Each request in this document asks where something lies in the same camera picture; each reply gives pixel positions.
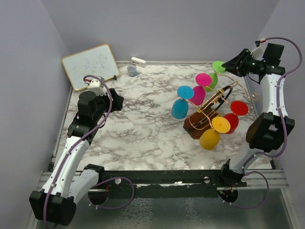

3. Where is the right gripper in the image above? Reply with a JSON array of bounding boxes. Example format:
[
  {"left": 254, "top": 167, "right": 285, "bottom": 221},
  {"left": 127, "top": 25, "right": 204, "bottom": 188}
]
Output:
[{"left": 222, "top": 49, "right": 264, "bottom": 77}]

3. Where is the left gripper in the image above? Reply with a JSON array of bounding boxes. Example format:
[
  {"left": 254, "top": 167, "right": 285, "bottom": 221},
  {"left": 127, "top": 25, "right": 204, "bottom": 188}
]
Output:
[{"left": 93, "top": 88, "right": 124, "bottom": 122}]

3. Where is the green wine glass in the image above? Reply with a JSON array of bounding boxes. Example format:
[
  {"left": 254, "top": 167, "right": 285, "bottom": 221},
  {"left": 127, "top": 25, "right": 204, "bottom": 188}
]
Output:
[{"left": 204, "top": 61, "right": 226, "bottom": 92}]

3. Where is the magenta wine glass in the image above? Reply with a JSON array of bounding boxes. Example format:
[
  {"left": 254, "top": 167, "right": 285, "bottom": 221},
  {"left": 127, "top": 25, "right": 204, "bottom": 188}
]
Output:
[{"left": 190, "top": 73, "right": 212, "bottom": 105}]

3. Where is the blue wine glass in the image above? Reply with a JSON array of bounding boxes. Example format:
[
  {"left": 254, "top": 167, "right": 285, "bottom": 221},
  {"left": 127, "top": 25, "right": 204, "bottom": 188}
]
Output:
[{"left": 171, "top": 86, "right": 194, "bottom": 119}]

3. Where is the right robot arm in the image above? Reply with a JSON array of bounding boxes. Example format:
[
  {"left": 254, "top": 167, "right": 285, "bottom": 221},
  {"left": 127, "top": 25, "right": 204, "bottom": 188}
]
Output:
[{"left": 219, "top": 43, "right": 295, "bottom": 187}]

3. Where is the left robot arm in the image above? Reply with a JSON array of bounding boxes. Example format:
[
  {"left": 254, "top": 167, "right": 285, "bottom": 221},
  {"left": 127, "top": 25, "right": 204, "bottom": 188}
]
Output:
[{"left": 29, "top": 88, "right": 124, "bottom": 226}]

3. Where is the red wine glass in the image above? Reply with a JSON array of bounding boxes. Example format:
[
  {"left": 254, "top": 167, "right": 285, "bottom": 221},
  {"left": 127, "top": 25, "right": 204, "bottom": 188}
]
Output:
[{"left": 224, "top": 100, "right": 249, "bottom": 134}]

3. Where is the yellow wine glass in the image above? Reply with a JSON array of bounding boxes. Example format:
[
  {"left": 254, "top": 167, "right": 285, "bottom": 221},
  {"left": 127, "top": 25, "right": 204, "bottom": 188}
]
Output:
[{"left": 199, "top": 116, "right": 231, "bottom": 150}]

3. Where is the white whiteboard eraser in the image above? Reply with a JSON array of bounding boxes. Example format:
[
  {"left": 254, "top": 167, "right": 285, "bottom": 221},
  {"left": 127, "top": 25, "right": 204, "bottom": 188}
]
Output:
[{"left": 131, "top": 57, "right": 146, "bottom": 67}]

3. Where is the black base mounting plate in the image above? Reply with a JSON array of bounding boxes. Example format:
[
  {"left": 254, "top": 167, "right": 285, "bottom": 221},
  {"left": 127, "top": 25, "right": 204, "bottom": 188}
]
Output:
[{"left": 78, "top": 164, "right": 248, "bottom": 198}]

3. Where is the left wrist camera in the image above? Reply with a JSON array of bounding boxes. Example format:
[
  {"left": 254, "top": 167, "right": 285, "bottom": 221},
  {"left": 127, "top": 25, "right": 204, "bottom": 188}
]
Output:
[{"left": 88, "top": 76, "right": 104, "bottom": 91}]

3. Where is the small whiteboard with wooden frame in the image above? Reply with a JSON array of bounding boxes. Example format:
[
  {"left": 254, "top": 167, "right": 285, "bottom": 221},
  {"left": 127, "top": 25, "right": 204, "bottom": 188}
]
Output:
[{"left": 61, "top": 44, "right": 120, "bottom": 91}]

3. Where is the gold wire wine glass rack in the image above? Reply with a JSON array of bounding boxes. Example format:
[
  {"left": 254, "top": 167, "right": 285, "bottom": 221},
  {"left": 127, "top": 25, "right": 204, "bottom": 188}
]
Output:
[{"left": 183, "top": 73, "right": 243, "bottom": 139}]

